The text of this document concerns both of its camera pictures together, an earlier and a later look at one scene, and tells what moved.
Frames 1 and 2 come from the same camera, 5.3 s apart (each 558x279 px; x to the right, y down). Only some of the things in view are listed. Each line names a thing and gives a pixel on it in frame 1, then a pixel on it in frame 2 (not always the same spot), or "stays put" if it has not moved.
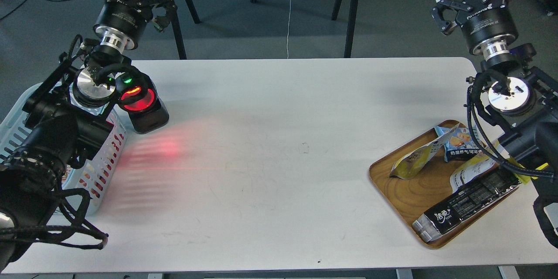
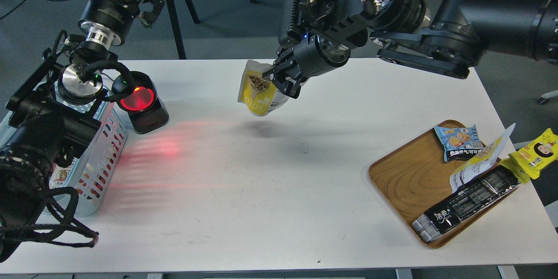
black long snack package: (464, 204) stays put
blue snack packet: (458, 142) stays put
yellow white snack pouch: (406, 166) → (259, 94)
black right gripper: (488, 25) → (311, 54)
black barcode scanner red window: (137, 93) stays put
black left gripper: (121, 21) → (106, 19)
